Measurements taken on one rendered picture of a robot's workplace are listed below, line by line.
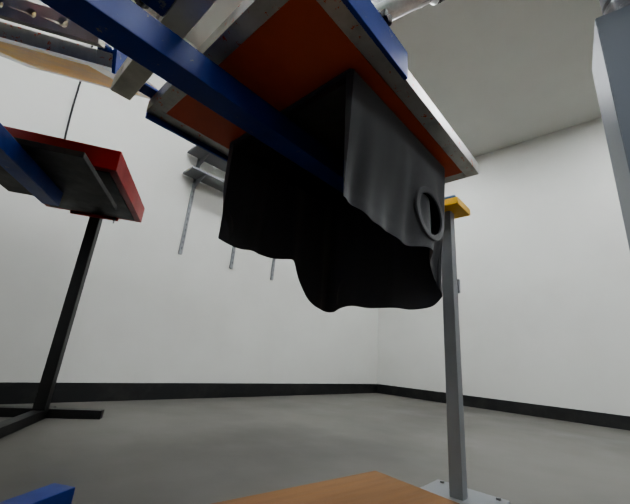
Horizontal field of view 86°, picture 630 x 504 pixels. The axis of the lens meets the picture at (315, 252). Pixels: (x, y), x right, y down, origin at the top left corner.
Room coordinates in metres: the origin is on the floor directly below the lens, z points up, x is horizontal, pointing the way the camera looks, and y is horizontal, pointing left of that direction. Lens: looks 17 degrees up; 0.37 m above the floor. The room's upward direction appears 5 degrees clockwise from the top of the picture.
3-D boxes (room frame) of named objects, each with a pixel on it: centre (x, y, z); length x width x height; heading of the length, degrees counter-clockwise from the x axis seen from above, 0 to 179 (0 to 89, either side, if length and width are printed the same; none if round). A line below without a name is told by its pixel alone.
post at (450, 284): (1.17, -0.48, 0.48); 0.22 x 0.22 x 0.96; 46
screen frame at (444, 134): (0.84, -0.01, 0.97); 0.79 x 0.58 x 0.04; 136
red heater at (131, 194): (1.44, 1.12, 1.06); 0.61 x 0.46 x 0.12; 16
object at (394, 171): (0.75, -0.18, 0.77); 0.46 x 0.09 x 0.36; 136
